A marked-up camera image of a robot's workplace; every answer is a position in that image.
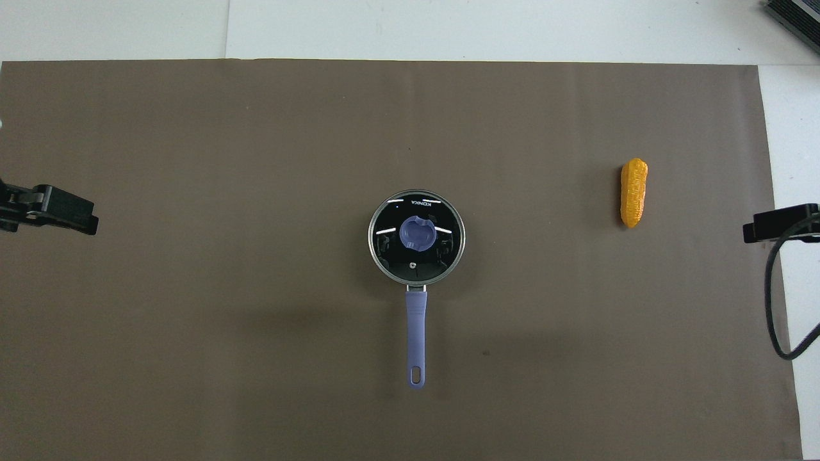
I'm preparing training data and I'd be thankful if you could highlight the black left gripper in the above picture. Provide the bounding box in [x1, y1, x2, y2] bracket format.
[0, 179, 100, 237]

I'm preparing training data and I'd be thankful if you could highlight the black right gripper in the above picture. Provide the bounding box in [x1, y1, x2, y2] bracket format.
[742, 203, 820, 245]

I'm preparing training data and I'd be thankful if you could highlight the yellow toy corn cob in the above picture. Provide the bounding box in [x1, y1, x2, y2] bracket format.
[619, 158, 649, 229]

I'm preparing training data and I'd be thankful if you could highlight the glass lid purple knob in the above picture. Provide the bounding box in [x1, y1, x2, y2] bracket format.
[368, 190, 466, 285]

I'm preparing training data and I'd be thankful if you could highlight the black ribbed device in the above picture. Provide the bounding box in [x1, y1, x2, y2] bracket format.
[762, 0, 820, 38]

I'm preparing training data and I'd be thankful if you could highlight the brown table mat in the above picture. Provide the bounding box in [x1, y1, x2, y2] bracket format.
[0, 59, 804, 461]

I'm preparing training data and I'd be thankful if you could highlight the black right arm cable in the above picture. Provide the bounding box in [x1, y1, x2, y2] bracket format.
[764, 214, 820, 361]

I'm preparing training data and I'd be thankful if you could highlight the dark blue pot purple handle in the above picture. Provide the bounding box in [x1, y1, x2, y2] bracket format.
[368, 190, 466, 390]

